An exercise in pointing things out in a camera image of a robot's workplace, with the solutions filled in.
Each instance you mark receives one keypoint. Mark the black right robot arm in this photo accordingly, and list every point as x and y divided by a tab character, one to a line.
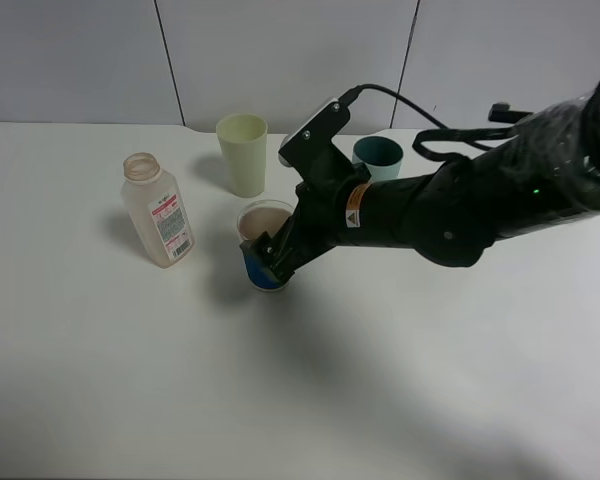
527	172

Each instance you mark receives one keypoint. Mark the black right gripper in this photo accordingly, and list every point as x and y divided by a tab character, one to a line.
311	230

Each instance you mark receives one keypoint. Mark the clear plastic beverage bottle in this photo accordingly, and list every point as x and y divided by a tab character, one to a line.
154	203

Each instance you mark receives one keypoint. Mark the pale yellow plastic cup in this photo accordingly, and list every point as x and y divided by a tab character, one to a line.
243	139

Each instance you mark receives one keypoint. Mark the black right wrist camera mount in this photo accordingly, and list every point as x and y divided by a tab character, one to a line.
310	150

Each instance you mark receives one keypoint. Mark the teal green plastic cup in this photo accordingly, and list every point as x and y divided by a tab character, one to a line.
382	157

